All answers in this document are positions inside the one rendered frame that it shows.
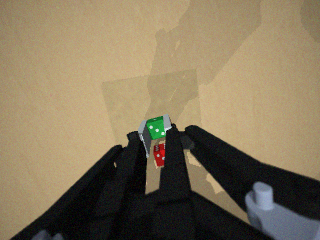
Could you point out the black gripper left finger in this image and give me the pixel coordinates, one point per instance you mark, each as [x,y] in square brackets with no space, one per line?
[88,196]

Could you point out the tan flat mat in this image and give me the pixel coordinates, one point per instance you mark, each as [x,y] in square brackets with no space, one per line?
[129,102]

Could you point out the red die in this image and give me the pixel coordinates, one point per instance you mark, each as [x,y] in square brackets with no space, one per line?
[159,153]

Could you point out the green die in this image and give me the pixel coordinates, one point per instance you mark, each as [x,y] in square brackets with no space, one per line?
[155,128]

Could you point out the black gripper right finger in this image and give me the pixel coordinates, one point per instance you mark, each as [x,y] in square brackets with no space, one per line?
[282,204]

